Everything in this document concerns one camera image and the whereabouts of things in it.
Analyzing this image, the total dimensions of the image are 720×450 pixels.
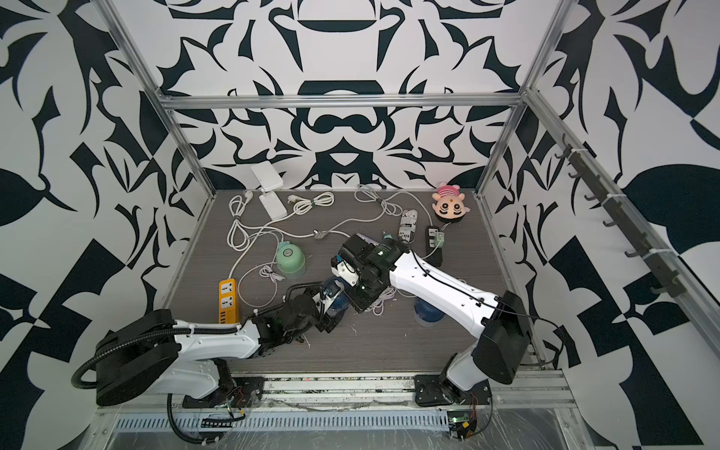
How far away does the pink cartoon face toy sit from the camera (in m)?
1.07

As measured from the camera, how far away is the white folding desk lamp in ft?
3.00

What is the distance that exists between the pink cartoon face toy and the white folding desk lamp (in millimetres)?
586
